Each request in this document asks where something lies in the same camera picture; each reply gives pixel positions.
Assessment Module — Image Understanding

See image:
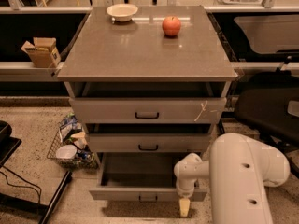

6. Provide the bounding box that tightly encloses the grey top drawer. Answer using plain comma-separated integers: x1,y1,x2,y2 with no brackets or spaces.
70,82,226,124

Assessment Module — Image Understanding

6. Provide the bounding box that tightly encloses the black office chair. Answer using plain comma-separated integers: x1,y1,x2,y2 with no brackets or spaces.
218,55,299,179

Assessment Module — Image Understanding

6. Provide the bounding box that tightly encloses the snack bag in basket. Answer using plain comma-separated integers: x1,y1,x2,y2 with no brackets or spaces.
59,113,82,141

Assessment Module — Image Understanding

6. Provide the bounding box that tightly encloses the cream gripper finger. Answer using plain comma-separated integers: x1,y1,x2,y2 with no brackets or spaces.
179,198,190,217

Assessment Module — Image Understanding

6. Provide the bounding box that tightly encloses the grey middle drawer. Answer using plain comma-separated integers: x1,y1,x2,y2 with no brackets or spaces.
86,123,212,152

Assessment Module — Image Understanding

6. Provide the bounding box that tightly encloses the red apple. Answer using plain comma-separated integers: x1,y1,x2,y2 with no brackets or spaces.
162,16,181,37

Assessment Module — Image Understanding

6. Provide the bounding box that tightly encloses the black stand frame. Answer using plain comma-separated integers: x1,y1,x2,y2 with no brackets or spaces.
0,120,73,224

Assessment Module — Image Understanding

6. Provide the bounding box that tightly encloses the black cable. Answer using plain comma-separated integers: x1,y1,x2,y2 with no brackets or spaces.
0,164,43,204

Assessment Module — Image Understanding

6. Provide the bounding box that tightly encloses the grey bottom drawer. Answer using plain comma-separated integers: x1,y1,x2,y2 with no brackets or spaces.
89,152,209,203

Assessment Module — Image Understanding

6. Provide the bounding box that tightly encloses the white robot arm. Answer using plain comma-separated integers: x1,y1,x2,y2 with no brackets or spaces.
174,133,291,224

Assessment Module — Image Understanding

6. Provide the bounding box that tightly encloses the open cardboard box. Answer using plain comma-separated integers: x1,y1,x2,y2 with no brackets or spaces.
21,37,61,68

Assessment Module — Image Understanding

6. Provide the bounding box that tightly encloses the grey drawer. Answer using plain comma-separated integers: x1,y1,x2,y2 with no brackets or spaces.
86,123,212,152
89,152,209,203
70,82,226,124

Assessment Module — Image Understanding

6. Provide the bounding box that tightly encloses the white plastic container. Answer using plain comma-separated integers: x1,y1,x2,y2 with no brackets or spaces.
55,145,77,159

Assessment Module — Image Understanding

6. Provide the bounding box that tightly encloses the white bowl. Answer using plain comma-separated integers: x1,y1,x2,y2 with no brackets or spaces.
107,4,138,22

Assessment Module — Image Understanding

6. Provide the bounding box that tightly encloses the wire basket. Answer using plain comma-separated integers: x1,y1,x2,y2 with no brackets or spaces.
46,128,101,170

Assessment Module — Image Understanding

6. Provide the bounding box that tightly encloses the grey drawer cabinet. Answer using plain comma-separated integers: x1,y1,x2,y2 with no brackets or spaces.
56,5,239,161

